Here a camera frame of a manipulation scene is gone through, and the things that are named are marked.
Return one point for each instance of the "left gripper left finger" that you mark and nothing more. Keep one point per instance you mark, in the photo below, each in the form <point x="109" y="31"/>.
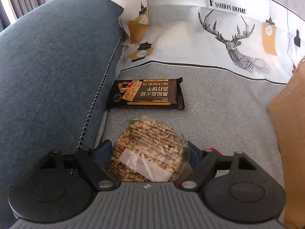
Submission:
<point x="92" y="165"/>

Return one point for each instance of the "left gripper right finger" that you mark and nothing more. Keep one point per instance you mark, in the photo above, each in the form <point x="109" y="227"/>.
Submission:
<point x="199" y="173"/>

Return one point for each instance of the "round rice cake bag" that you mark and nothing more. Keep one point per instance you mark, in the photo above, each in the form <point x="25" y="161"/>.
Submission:
<point x="150" y="151"/>

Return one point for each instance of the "black cracker package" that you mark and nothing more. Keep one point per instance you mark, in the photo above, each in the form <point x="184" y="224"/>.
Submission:
<point x="147" y="93"/>

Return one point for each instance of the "small red gold candy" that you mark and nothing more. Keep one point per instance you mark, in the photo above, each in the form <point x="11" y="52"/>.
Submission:
<point x="211" y="149"/>

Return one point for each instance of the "brown cardboard box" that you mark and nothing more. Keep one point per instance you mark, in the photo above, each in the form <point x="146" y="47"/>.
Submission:
<point x="287" y="116"/>

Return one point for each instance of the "grey deer print sofa cover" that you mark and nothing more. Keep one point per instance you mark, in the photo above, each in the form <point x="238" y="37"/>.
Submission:
<point x="234" y="57"/>

